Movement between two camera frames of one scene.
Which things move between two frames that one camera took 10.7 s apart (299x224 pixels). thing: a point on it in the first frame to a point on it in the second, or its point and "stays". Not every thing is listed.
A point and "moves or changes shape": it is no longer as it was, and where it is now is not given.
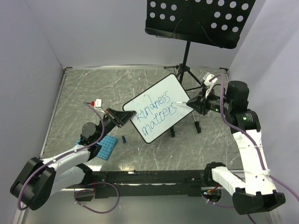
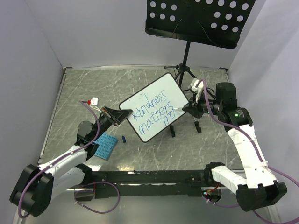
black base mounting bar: [147, 184] stays
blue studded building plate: [107, 144] stays
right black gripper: [200, 104] to [195, 109]
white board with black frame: [156, 111] moves or changes shape
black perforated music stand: [218, 22] stays
